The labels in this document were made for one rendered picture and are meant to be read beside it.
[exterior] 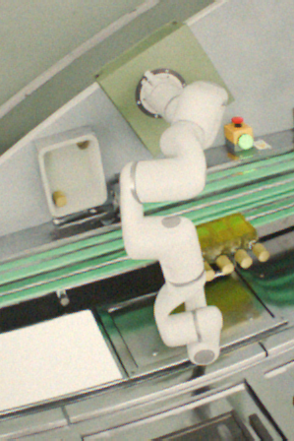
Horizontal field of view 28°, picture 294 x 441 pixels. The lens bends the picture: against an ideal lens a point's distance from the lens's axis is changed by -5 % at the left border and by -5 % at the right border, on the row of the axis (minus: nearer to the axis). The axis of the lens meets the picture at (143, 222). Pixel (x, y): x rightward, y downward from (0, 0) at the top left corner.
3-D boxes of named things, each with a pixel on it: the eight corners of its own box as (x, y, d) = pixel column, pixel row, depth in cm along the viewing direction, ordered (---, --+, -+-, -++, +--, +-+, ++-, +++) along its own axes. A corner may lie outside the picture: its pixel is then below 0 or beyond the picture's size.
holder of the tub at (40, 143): (50, 220, 188) (55, 232, 181) (32, 140, 173) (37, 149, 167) (102, 204, 191) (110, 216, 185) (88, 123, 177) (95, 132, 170)
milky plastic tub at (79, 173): (46, 206, 184) (52, 220, 177) (32, 140, 173) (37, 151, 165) (100, 190, 188) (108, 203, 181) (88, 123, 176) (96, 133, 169)
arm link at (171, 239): (211, 231, 135) (147, 234, 140) (193, 149, 123) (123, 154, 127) (200, 283, 123) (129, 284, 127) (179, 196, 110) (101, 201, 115)
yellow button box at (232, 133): (224, 144, 195) (235, 152, 189) (222, 122, 191) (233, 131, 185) (243, 139, 197) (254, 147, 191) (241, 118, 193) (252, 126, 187)
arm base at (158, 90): (124, 89, 165) (142, 105, 153) (155, 58, 163) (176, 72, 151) (159, 121, 174) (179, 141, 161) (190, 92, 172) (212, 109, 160)
